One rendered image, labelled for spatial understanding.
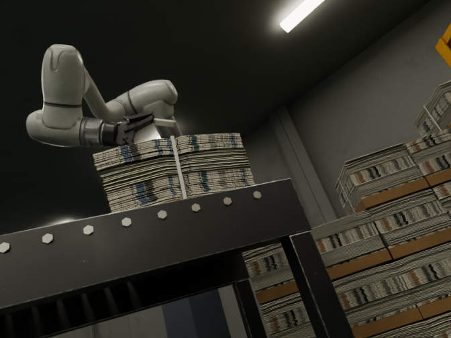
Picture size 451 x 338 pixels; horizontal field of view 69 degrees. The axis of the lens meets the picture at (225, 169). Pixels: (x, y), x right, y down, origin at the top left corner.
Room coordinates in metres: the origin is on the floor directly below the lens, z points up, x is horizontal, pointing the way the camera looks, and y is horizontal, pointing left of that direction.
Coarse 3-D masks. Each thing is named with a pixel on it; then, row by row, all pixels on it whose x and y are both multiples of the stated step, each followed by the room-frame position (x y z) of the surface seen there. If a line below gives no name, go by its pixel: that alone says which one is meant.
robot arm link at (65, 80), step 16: (48, 48) 0.63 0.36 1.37; (64, 48) 0.63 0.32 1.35; (48, 64) 0.64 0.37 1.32; (64, 64) 0.65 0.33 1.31; (80, 64) 0.68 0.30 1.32; (48, 80) 0.66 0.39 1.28; (64, 80) 0.67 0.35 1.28; (80, 80) 0.70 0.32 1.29; (48, 96) 0.69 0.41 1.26; (64, 96) 0.70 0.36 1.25; (80, 96) 0.73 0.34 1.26; (96, 96) 0.89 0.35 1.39; (96, 112) 0.97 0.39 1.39; (112, 112) 1.06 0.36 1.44
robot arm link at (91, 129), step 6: (84, 120) 0.77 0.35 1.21; (90, 120) 0.78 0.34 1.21; (96, 120) 0.79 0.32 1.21; (102, 120) 0.80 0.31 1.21; (84, 126) 0.77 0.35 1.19; (90, 126) 0.78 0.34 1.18; (96, 126) 0.78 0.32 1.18; (102, 126) 0.80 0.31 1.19; (84, 132) 0.78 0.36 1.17; (90, 132) 0.78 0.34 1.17; (96, 132) 0.79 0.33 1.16; (84, 138) 0.79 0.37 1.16; (90, 138) 0.79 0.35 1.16; (96, 138) 0.80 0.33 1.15; (84, 144) 0.81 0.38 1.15; (90, 144) 0.81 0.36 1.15; (96, 144) 0.82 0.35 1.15; (102, 144) 0.85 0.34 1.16
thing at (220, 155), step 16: (192, 144) 0.76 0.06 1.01; (208, 144) 0.77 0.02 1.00; (224, 144) 0.79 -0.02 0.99; (240, 144) 0.81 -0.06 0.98; (192, 160) 0.76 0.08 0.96; (208, 160) 0.77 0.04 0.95; (224, 160) 0.78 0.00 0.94; (240, 160) 0.80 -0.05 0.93; (192, 176) 0.76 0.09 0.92; (208, 176) 0.77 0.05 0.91; (224, 176) 0.78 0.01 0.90; (240, 176) 0.80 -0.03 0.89; (208, 192) 0.76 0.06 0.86
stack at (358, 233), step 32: (448, 192) 1.45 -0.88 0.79; (352, 224) 1.46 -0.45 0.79; (384, 224) 1.46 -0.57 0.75; (416, 224) 1.45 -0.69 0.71; (448, 224) 1.45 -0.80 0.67; (256, 256) 1.48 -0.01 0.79; (352, 256) 1.46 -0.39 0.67; (416, 256) 1.47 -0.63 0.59; (448, 256) 1.44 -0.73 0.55; (256, 288) 1.48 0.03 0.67; (352, 288) 1.46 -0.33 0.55; (384, 288) 1.45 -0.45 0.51; (416, 288) 1.46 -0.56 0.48; (448, 288) 1.45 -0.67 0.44; (288, 320) 1.47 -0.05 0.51; (352, 320) 1.47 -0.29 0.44; (448, 320) 1.45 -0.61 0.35
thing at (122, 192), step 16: (144, 144) 0.72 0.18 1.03; (96, 160) 0.68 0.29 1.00; (112, 160) 0.69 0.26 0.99; (128, 160) 0.70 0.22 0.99; (144, 160) 0.72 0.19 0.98; (160, 160) 0.73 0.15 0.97; (112, 176) 0.69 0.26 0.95; (128, 176) 0.70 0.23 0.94; (144, 176) 0.72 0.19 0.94; (160, 176) 0.73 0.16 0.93; (112, 192) 0.69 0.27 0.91; (128, 192) 0.70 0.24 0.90; (144, 192) 0.72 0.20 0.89; (160, 192) 0.73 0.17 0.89; (112, 208) 0.69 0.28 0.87; (128, 208) 0.70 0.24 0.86
